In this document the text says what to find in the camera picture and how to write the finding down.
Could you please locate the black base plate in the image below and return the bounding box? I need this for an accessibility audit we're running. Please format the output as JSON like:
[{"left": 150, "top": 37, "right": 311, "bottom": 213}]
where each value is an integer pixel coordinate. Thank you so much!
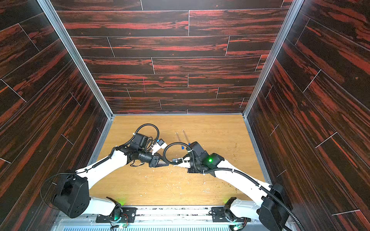
[
  {"left": 95, "top": 207, "right": 137, "bottom": 224},
  {"left": 209, "top": 207, "right": 251, "bottom": 223}
]

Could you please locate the aluminium front rail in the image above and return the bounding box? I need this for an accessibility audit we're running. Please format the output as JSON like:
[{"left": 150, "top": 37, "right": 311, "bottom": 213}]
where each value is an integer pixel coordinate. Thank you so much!
[{"left": 51, "top": 206, "right": 267, "bottom": 231}]

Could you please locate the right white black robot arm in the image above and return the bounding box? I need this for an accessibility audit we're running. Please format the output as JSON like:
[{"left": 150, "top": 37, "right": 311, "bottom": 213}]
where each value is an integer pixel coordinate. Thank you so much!
[{"left": 187, "top": 142, "right": 291, "bottom": 231}]

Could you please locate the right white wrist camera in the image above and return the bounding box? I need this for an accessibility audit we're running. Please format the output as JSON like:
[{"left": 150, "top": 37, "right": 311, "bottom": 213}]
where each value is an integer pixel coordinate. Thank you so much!
[{"left": 172, "top": 157, "right": 191, "bottom": 168}]

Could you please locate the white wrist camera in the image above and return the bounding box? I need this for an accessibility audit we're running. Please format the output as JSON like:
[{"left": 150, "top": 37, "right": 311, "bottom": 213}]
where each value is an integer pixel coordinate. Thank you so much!
[
  {"left": 151, "top": 139, "right": 167, "bottom": 155},
  {"left": 172, "top": 157, "right": 191, "bottom": 168}
]

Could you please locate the clear glass test tube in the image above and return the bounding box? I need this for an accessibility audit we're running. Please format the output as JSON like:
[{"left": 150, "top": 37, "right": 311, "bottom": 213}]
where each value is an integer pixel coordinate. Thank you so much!
[{"left": 182, "top": 129, "right": 188, "bottom": 142}]

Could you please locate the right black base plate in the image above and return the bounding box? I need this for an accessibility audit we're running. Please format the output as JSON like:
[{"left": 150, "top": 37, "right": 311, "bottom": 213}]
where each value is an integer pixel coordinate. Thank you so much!
[{"left": 209, "top": 207, "right": 251, "bottom": 223}]

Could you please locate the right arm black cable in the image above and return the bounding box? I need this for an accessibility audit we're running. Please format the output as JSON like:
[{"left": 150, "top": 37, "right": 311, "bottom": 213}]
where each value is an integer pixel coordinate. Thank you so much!
[{"left": 162, "top": 142, "right": 305, "bottom": 231}]

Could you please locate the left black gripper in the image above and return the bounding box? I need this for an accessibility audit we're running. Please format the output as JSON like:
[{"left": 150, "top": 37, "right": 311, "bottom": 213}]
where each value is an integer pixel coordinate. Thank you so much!
[{"left": 138, "top": 150, "right": 170, "bottom": 168}]

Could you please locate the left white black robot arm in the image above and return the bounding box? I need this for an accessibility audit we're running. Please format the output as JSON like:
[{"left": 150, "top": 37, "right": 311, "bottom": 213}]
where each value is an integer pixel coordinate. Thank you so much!
[{"left": 52, "top": 133, "right": 167, "bottom": 222}]

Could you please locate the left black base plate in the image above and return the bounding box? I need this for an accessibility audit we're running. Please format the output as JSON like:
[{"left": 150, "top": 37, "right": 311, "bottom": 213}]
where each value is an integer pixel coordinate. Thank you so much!
[{"left": 95, "top": 207, "right": 137, "bottom": 224}]

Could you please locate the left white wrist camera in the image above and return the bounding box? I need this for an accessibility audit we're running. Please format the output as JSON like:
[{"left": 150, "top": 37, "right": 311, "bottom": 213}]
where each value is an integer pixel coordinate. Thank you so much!
[{"left": 151, "top": 139, "right": 167, "bottom": 155}]

